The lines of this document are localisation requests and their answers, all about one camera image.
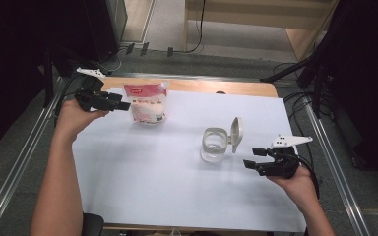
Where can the light wooden furniture frame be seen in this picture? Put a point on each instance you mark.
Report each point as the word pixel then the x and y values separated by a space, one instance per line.
pixel 242 14

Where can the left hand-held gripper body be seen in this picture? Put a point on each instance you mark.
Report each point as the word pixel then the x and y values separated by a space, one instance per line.
pixel 93 98

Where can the black rounded object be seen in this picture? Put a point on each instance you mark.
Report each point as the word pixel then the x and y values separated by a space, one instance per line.
pixel 93 225

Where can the grey cabinet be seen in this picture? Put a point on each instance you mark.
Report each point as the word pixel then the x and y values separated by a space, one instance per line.
pixel 118 16

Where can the black tripod stand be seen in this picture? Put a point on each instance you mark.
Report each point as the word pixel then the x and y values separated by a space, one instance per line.
pixel 316 72

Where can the person's left hand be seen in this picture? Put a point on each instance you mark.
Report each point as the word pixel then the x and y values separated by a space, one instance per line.
pixel 72 119

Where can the black stand with legs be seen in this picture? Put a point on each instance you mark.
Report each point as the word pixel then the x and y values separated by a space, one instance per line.
pixel 48 75

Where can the white paper sheet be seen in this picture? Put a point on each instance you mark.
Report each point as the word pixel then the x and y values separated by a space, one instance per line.
pixel 157 183

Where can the clear jug with white lid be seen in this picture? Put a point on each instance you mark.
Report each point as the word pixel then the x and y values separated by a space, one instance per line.
pixel 214 144

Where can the wooden table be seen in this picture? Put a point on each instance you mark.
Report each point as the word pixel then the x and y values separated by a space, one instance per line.
pixel 193 86

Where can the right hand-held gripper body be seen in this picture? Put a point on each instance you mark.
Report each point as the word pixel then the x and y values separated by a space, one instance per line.
pixel 282 165

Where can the clear pouch with red label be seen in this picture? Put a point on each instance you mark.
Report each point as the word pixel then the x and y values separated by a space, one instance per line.
pixel 147 105

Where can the metal floor rail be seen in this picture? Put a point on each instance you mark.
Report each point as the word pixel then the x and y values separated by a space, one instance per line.
pixel 13 177
pixel 183 77
pixel 338 173

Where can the person's right hand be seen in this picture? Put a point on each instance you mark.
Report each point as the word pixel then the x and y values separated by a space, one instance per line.
pixel 300 187

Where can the small black floor bracket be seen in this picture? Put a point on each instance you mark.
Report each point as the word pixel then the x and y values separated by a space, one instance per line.
pixel 144 48
pixel 170 52
pixel 130 48

